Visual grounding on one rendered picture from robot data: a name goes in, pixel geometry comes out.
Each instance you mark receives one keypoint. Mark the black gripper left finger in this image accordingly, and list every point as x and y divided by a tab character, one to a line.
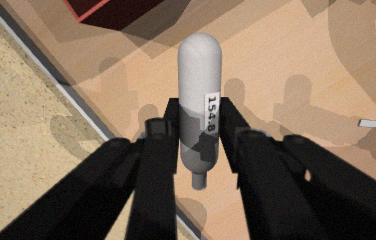
81	206

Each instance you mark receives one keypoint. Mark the dark table edge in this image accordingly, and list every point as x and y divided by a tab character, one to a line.
73	97

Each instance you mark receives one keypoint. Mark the grey gas cylinder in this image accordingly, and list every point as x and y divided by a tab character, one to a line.
199	87

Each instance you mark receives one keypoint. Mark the red open box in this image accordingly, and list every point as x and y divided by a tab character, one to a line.
109	14

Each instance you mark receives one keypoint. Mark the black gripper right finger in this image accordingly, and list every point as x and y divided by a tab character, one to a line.
342	197

